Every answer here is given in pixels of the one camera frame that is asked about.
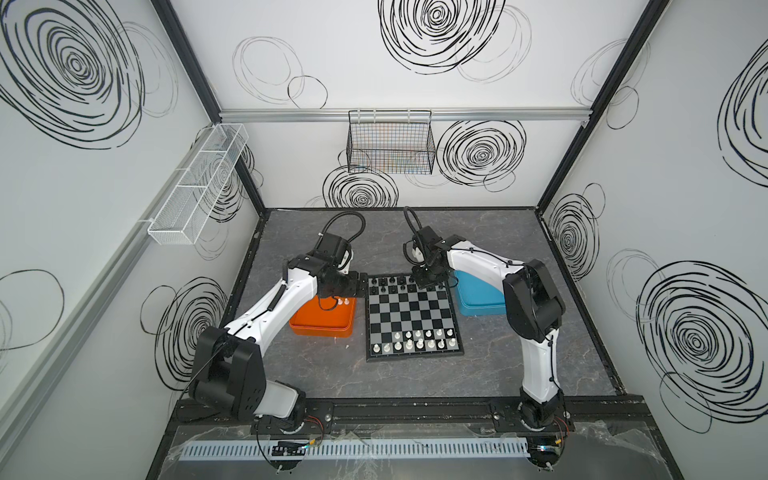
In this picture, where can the black white chess board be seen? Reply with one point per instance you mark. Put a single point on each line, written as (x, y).
(404, 320)

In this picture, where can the blue plastic tray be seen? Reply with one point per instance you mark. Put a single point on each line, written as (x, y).
(478, 298)

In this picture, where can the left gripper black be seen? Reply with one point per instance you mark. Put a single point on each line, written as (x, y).
(349, 285)

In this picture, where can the orange plastic tray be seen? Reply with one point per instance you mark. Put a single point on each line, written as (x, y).
(325, 317)

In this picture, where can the white slotted cable duct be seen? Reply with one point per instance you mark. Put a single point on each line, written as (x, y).
(353, 449)

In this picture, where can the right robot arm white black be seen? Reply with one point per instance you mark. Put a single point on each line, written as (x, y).
(534, 310)

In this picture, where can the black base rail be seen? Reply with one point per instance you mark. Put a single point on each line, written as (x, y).
(497, 415)

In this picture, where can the black wire basket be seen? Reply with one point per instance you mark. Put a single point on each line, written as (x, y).
(391, 141)

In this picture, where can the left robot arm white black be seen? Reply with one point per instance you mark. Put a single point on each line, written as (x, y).
(228, 370)

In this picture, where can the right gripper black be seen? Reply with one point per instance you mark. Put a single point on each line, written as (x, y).
(428, 276)

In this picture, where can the white wire shelf basket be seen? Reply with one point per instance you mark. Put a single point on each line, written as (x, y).
(185, 212)

